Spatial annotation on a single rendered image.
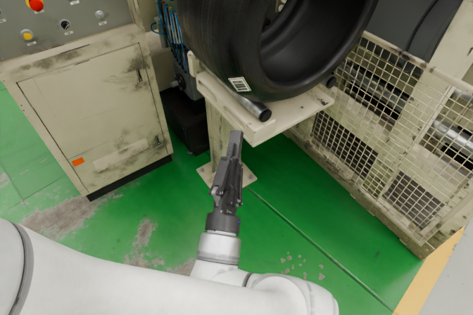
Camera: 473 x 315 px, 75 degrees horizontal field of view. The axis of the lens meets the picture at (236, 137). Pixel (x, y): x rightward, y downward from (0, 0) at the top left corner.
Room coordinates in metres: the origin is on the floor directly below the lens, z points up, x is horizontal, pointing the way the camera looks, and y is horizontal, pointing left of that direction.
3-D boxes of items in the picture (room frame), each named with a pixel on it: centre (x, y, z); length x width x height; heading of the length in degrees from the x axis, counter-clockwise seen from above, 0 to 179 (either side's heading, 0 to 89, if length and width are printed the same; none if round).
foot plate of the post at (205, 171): (1.09, 0.06, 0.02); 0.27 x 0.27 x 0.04; 35
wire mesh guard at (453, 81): (0.89, -0.50, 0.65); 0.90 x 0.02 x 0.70; 35
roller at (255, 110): (0.81, 0.01, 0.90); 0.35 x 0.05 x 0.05; 35
